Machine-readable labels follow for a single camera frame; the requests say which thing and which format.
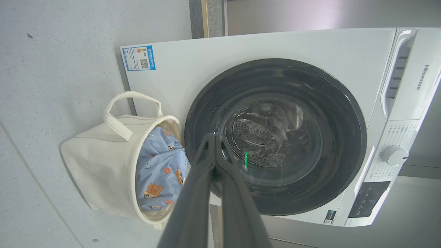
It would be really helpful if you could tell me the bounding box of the white round control knob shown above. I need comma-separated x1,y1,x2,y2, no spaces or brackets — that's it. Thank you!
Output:
381,145,409,167

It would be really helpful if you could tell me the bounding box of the dark round washing machine door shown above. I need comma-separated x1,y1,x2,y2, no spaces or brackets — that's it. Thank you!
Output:
184,58,367,216

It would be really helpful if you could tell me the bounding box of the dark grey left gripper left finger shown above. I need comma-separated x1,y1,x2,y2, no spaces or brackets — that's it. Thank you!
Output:
157,134,217,248

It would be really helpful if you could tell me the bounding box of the blue patterned garment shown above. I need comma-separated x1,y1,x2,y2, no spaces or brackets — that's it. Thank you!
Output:
135,126,190,212

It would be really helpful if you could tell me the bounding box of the white front-load washing machine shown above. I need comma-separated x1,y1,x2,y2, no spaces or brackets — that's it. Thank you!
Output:
120,27,441,228

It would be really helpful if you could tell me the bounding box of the blue energy label sticker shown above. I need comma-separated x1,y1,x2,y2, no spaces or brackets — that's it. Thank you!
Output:
122,45,156,72

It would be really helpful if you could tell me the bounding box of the white detergent drawer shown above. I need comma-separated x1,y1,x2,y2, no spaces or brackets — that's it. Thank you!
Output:
380,28,441,121

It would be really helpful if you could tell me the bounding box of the cream canvas laundry basket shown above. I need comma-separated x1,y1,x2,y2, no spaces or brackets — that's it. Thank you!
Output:
60,91,190,230

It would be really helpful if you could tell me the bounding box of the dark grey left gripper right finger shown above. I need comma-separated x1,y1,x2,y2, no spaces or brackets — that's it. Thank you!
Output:
215,134,273,248

